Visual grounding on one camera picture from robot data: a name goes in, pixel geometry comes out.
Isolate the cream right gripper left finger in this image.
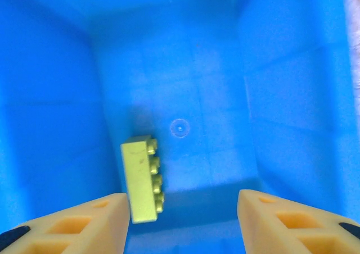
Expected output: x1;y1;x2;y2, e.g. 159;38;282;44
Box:
0;192;132;254

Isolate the green two-by-four lego brick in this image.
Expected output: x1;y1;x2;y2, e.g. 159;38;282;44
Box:
120;134;167;225

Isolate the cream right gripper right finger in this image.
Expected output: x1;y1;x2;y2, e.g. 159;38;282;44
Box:
237;189;360;254

